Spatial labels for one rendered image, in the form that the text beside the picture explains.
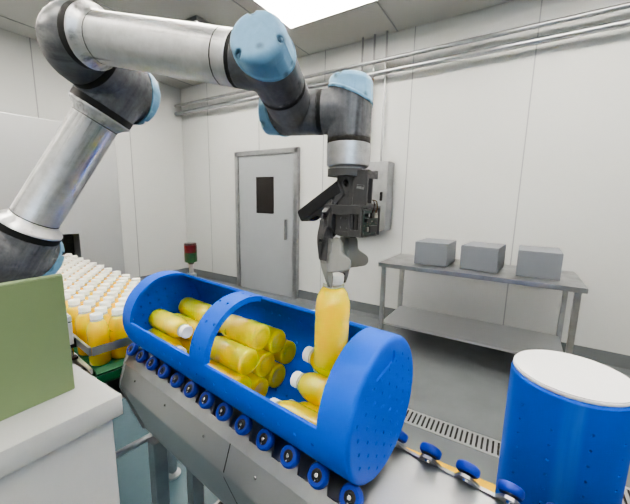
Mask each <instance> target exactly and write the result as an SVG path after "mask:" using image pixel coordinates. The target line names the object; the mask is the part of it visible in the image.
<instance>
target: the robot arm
mask: <svg viewBox="0 0 630 504"><path fill-rule="evenodd" d="M36 37H37V42H38V45H39V47H40V50H41V52H42V54H43V55H44V57H45V58H46V60H47V61H48V63H49V64H50V65H51V66H52V67H53V68H54V69H55V70H56V71H57V72H58V73H59V74H60V75H61V76H63V77H64V78H65V79H67V80H68V81H69V82H71V83H72V84H74V85H73V86H72V88H71V89H70V91H69V93H68V94H69V97H70V99H71V102H72V107H71V109H70V111H69V112H68V114H67V116H66V117H65V119H64V120H63V122H62V124H61V125H60V127H59V128H58V130H57V132H56V133H55V135H54V136H53V138H52V140H51V141H50V143H49V145H48V146H47V148H46V149H45V151H44V153H43V154H42V156H41V157H40V159H39V161H38V162H37V164H36V166H35V167H34V169H33V170H32V172H31V174H30V175H29V177H28V178H27V180H26V182H25V183H24V185H23V186H22V188H21V190H20V191H19V193H18V195H17V196H16V198H15V199H14V201H13V203H12V204H11V206H10V207H9V208H7V209H2V210H0V283H3V282H9V281H15V280H22V279H28V278H34V277H40V276H47V275H53V274H56V273H57V272H58V270H59V269H60V268H61V266H62V264H63V261H64V257H65V256H63V255H62V254H63V253H65V248H64V245H63V243H62V242H61V240H62V239H63V235H62V233H61V231H60V226H61V224H62V223H63V221H64V219H65V218H66V216H67V214H68V213H69V211H70V210H71V208H72V206H73V205H74V203H75V202H76V200H77V198H78V197H79V195H80V193H81V192H82V190H83V189H84V187H85V185H86V184H87V182H88V181H89V179H90V177H91V176H92V174H93V173H94V171H95V169H96V168H97V166H98V164H99V163H100V161H101V160H102V158H103V156H104V155H105V153H106V152H107V150H108V148H109V147H110V145H111V143H112V142H113V140H114V139H115V137H116V135H117V134H119V133H123V132H129V131H130V129H131V128H132V126H133V125H142V124H145V121H146V122H149V121H150V120H151V119H152V118H153V117H154V116H155V114H156V113H157V111H158V108H159V105H160V99H161V94H160V90H159V85H158V83H157V81H156V79H155V78H154V77H153V76H152V74H151V73H153V74H159V75H164V76H170V77H176V78H181V79H187V80H193V81H199V82H204V83H210V84H216V85H222V86H227V87H233V88H238V89H244V90H249V91H254V92H256V93H257V94H258V96H259V97H260V98H259V102H258V116H259V121H260V122H261V127H262V129H263V131H264V132H265V133H266V134H268V135H273V136H282V137H289V136H306V135H327V167H329V169H328V177H332V178H337V181H336V182H335V183H333V184H332V185H331V186H329V187H328V188H327V189H325V190H324V191H323V192H322V193H320V194H319V195H318V196H316V197H315V198H314V199H312V200H311V201H310V202H309V203H307V204H306V205H305V206H303V207H302V208H301V209H299V210H298V215H299V218H300V220H301V221H317V220H318V219H320V218H321V220H320V224H319V229H318V234H317V248H318V256H319V260H320V264H321V268H322V272H323V275H324V278H325V281H326V283H327V286H328V287H330V288H332V283H333V273H334V272H340V273H343V274H344V283H346V281H347V278H348V274H349V270H350V268H352V267H359V266H365V265H367V263H368V256H367V255H366V254H364V253H363V252H361V251H360V250H359V249H358V241H357V239H356V237H358V238H363V237H370V236H376V235H379V230H380V212H381V206H378V202H377V201H376V200H372V193H373V179H378V171H372V170H369V169H366V168H368V167H369V161H370V140H371V122H372V108H373V81H372V79H371V77H370V76H369V75H368V74H366V73H364V72H362V71H357V70H343V71H342V72H336V73H334V74H333V75H332V76H331V77H330V79H329V84H328V88H323V89H308V88H307V85H306V82H305V79H304V76H303V74H302V71H301V68H300V65H299V62H298V59H297V56H296V50H295V46H294V44H293V41H292V40H291V38H290V37H289V35H288V33H287V30H286V28H285V26H284V24H283V22H282V21H281V19H280V18H279V17H278V16H276V15H275V14H273V13H271V12H269V11H265V10H256V11H255V13H252V14H250V15H249V14H248V13H247V14H245V15H244V16H242V17H241V18H240V19H239V20H238V21H237V22H236V24H235V25H234V27H228V26H221V25H213V24H205V23H198V22H190V21H182V20H175V19H167V18H160V17H152V16H144V15H137V14H129V13H122V12H114V11H106V10H104V9H103V8H102V7H101V6H99V5H98V4H96V3H94V2H92V1H88V0H55V1H53V2H50V3H49V4H47V5H46V6H45V7H44V8H43V9H42V10H41V12H40V13H39V15H38V18H37V21H36ZM372 201H373V202H374V203H372ZM375 201H376V204H377V205H376V204H375ZM335 235H337V236H340V238H338V237H335V238H333V237H334V236H335Z"/></svg>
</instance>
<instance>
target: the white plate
mask: <svg viewBox="0 0 630 504"><path fill-rule="evenodd" d="M513 364H514V366H515V368H516V369H517V370H518V371H519V372H520V373H521V374H522V375H523V376H524V377H526V378H527V379H528V380H530V381H531V382H533V383H535V384H537V385H538V386H540V387H542V388H544V389H546V390H549V391H551V392H553V393H556V394H558V395H561V396H564V397H567V398H570V399H573V400H576V401H580V402H584V403H588V404H593V405H598V406H605V407H629V406H630V378H628V377H627V376H625V375H623V374H622V373H620V372H618V371H616V370H614V369H612V368H610V367H608V366H606V365H603V364H601V363H598V362H595V361H593V360H590V359H587V358H583V357H580V356H576V355H572V354H568V353H563V352H558V351H551V350H526V351H522V352H519V353H517V354H516V355H515V356H514V358H513Z"/></svg>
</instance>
